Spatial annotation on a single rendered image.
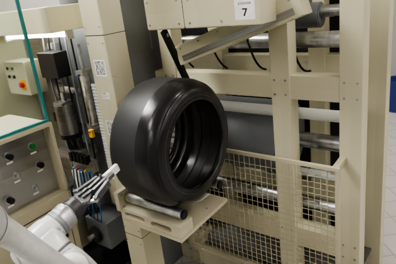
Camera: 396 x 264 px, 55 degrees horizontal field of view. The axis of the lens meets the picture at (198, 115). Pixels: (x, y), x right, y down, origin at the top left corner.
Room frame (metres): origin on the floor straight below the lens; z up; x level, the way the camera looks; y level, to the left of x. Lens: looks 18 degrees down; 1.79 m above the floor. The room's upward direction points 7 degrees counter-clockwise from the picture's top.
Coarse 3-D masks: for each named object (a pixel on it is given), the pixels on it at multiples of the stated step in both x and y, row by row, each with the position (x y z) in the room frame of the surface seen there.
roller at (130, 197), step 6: (126, 198) 1.59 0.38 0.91; (132, 198) 1.57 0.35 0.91; (138, 198) 1.55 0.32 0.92; (138, 204) 1.54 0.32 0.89; (144, 204) 1.52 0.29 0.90; (150, 204) 1.50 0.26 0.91; (156, 204) 1.48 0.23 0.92; (162, 204) 1.47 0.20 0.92; (156, 210) 1.48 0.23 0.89; (162, 210) 1.45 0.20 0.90; (168, 210) 1.43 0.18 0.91; (174, 210) 1.42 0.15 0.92; (180, 210) 1.40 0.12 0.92; (186, 210) 1.41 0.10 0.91; (174, 216) 1.41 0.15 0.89; (180, 216) 1.39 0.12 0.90; (186, 216) 1.41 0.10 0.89
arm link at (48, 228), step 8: (48, 216) 1.06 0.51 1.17; (32, 224) 1.04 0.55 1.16; (40, 224) 1.03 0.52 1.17; (48, 224) 1.03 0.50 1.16; (56, 224) 1.04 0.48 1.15; (32, 232) 1.00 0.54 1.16; (40, 232) 1.00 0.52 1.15; (48, 232) 1.01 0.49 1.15; (56, 232) 1.02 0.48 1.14; (64, 232) 1.05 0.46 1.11; (48, 240) 0.99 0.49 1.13; (56, 240) 1.00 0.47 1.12; (64, 240) 1.01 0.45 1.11; (56, 248) 0.98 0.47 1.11; (16, 256) 0.95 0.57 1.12
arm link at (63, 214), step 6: (60, 204) 1.11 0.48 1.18; (54, 210) 1.08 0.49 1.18; (60, 210) 1.08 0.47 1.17; (66, 210) 1.08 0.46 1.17; (72, 210) 1.10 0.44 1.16; (54, 216) 1.06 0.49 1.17; (60, 216) 1.06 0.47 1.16; (66, 216) 1.07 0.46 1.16; (72, 216) 1.08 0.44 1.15; (60, 222) 1.05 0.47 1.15; (66, 222) 1.06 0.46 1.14; (72, 222) 1.07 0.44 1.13; (66, 228) 1.05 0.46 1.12
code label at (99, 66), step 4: (96, 60) 1.72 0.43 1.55; (100, 60) 1.71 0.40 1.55; (96, 64) 1.73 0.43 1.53; (100, 64) 1.71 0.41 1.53; (104, 64) 1.69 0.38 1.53; (96, 68) 1.73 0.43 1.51; (100, 68) 1.71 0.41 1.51; (104, 68) 1.69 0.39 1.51; (96, 72) 1.73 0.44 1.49; (100, 72) 1.72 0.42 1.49; (104, 72) 1.70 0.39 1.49; (104, 76) 1.70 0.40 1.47
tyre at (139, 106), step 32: (128, 96) 1.53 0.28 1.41; (160, 96) 1.44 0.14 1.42; (192, 96) 1.50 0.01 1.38; (128, 128) 1.41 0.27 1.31; (160, 128) 1.36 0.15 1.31; (192, 128) 1.85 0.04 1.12; (224, 128) 1.66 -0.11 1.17; (128, 160) 1.37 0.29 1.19; (160, 160) 1.32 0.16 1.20; (192, 160) 1.77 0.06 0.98; (160, 192) 1.34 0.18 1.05; (192, 192) 1.44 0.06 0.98
